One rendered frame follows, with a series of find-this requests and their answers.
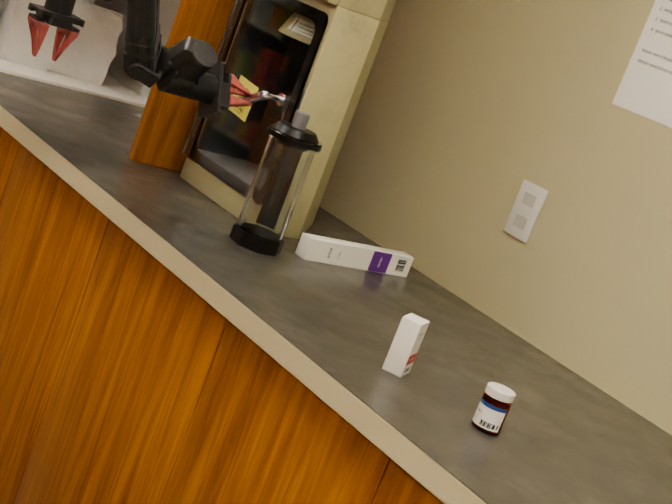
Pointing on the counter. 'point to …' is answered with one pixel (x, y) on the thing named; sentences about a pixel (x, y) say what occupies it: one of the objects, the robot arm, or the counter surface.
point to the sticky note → (244, 106)
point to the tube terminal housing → (320, 103)
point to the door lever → (264, 97)
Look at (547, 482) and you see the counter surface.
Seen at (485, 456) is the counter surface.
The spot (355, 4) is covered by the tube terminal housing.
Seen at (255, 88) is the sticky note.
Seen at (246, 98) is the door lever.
